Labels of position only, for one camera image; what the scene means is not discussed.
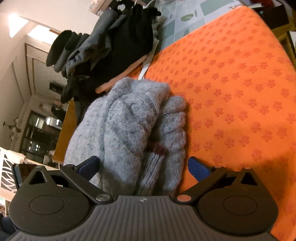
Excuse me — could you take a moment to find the dark glass cabinet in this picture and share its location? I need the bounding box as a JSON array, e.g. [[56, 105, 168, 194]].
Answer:
[[20, 111, 62, 160]]

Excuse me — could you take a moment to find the checkered green tablecloth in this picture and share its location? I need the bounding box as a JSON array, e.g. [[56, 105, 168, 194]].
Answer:
[[153, 0, 243, 54]]

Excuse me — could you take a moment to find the white cloth strip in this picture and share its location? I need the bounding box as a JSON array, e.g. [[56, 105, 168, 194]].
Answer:
[[138, 39, 160, 80]]

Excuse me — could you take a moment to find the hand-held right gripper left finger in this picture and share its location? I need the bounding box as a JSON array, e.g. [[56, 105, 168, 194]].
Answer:
[[20, 156, 114, 205]]

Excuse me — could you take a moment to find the dark grey folded garment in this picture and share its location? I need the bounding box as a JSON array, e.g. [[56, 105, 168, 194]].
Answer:
[[66, 9, 126, 77]]

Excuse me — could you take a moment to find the grey fuzzy knit sweater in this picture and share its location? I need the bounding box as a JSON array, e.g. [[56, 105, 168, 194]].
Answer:
[[63, 77, 187, 197]]

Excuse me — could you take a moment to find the person's leg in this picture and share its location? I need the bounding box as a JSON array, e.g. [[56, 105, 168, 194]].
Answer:
[[0, 213, 15, 234]]

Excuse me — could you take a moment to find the orange patterned table mat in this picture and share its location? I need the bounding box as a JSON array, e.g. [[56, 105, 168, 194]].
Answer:
[[139, 6, 296, 241]]

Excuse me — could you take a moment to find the stack of folded dark clothes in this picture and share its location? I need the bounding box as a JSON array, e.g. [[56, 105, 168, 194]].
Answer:
[[46, 30, 93, 73]]

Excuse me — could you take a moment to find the pile of dark folded clothes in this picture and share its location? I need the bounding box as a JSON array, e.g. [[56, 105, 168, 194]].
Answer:
[[60, 4, 162, 103]]

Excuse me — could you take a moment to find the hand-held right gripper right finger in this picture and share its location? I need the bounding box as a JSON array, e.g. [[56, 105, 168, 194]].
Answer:
[[174, 156, 266, 205]]

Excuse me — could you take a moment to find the zebra striped cloth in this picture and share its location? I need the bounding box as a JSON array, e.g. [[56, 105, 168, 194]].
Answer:
[[0, 148, 26, 193]]

